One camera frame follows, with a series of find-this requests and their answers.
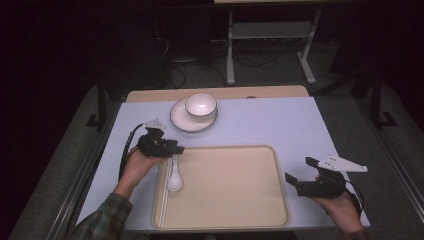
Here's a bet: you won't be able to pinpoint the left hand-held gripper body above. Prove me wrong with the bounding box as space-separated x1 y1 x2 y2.
136 119 173 158

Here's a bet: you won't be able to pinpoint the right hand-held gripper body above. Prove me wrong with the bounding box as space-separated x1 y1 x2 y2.
295 153 369 200

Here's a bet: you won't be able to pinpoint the white plate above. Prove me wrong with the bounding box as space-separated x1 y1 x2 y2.
169 97 219 134

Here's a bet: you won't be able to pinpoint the white chopstick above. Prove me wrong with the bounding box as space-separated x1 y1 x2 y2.
157 158 172 226

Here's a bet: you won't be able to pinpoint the beige tray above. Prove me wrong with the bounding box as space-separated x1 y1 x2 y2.
151 144 291 231

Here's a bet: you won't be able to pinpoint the person's left hand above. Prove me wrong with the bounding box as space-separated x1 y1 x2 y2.
115 148 168 197

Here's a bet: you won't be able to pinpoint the person's right hand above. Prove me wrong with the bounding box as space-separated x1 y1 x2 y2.
310 191 364 234

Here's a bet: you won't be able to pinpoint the white bowl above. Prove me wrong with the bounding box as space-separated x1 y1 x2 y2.
184 92 218 119

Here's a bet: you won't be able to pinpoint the pale blue table mat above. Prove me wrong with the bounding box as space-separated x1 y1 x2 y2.
73 96 371 233

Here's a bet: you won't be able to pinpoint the black metal stand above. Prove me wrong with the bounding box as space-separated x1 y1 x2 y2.
369 68 399 130
85 74 108 130

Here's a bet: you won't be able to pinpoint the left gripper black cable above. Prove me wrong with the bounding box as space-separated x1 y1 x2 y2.
117 122 145 182

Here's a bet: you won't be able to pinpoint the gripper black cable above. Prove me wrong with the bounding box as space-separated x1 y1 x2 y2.
117 122 145 182
344 179 366 216

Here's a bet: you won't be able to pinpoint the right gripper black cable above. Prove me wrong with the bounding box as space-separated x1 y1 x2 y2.
344 179 366 216

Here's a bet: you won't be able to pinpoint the metal rail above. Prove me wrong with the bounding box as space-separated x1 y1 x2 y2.
46 133 113 240
354 99 424 214

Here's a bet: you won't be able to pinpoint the black floor cables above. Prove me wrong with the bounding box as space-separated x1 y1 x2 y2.
232 51 278 70

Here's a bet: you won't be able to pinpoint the white metal desk frame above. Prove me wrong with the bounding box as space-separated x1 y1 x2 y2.
225 9 323 86

